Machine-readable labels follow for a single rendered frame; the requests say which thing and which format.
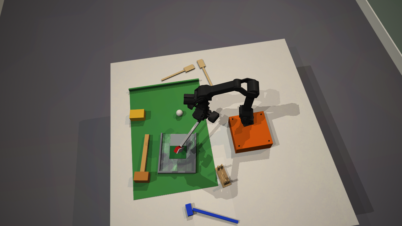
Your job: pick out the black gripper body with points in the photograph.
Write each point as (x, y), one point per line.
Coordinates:
(212, 117)

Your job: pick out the yellow rectangular block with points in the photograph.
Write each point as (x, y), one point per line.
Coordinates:
(137, 115)

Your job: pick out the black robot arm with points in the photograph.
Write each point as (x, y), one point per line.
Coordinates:
(204, 93)

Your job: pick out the blue putter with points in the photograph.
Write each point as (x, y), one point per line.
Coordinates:
(190, 213)

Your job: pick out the green putting mat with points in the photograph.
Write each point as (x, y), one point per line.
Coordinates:
(160, 105)

